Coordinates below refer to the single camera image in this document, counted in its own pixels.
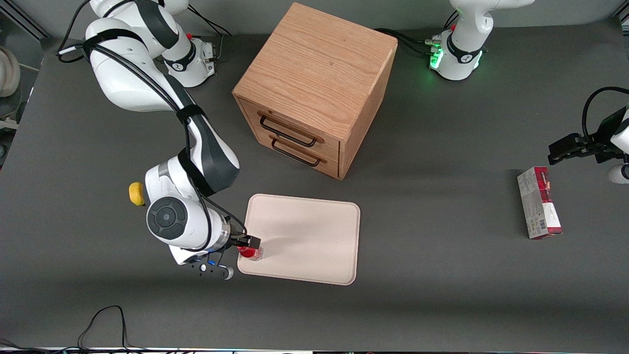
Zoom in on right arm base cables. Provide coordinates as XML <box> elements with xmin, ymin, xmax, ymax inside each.
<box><xmin>186</xmin><ymin>7</ymin><xmax>234</xmax><ymax>62</ymax></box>

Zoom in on yellow lemon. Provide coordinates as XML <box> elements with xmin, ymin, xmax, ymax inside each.
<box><xmin>128</xmin><ymin>182</ymin><xmax>147</xmax><ymax>207</ymax></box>

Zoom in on red and grey carton box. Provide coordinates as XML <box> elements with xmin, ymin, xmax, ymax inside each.
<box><xmin>516</xmin><ymin>166</ymin><xmax>563</xmax><ymax>240</ymax></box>

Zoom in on black looped table cable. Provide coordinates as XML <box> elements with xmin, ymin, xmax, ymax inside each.
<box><xmin>0</xmin><ymin>305</ymin><xmax>197</xmax><ymax>354</ymax></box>

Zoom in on beige plastic tray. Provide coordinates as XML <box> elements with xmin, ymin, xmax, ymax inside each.
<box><xmin>237</xmin><ymin>193</ymin><xmax>361</xmax><ymax>286</ymax></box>

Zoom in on black metal frame bar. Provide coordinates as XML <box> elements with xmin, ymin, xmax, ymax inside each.
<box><xmin>0</xmin><ymin>0</ymin><xmax>50</xmax><ymax>40</ymax></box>

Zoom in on wooden drawer cabinet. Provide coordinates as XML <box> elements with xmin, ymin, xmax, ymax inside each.
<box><xmin>232</xmin><ymin>2</ymin><xmax>399</xmax><ymax>181</ymax></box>

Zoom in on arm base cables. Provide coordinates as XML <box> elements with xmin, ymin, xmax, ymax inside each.
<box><xmin>375</xmin><ymin>10</ymin><xmax>460</xmax><ymax>58</ymax></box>
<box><xmin>186</xmin><ymin>7</ymin><xmax>234</xmax><ymax>62</ymax></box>

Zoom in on white round background object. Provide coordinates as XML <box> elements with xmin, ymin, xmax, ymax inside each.
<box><xmin>0</xmin><ymin>46</ymin><xmax>22</xmax><ymax>98</ymax></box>

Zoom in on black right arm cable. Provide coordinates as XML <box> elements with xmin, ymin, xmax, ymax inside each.
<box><xmin>57</xmin><ymin>0</ymin><xmax>248</xmax><ymax>252</ymax></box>

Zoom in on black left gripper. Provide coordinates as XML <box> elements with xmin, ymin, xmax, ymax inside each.
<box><xmin>547</xmin><ymin>106</ymin><xmax>629</xmax><ymax>166</ymax></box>

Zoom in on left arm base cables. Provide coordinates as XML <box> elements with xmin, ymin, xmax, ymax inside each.
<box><xmin>375</xmin><ymin>10</ymin><xmax>460</xmax><ymax>58</ymax></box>

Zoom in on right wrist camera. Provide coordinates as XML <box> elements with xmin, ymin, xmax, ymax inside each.
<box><xmin>189</xmin><ymin>258</ymin><xmax>235</xmax><ymax>281</ymax></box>

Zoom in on black metal drawer handle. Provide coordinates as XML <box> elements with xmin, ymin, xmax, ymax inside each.
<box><xmin>258</xmin><ymin>114</ymin><xmax>318</xmax><ymax>148</ymax></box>
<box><xmin>271</xmin><ymin>138</ymin><xmax>321</xmax><ymax>167</ymax></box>

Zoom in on red coke bottle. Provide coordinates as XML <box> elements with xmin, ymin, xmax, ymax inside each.
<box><xmin>236</xmin><ymin>245</ymin><xmax>264</xmax><ymax>261</ymax></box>

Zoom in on wooden drawer front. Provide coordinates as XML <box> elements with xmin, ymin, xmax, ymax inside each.
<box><xmin>238</xmin><ymin>97</ymin><xmax>341</xmax><ymax>163</ymax></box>
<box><xmin>251</xmin><ymin>125</ymin><xmax>340</xmax><ymax>179</ymax></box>

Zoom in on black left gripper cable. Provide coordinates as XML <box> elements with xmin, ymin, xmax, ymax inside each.
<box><xmin>582</xmin><ymin>87</ymin><xmax>629</xmax><ymax>144</ymax></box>

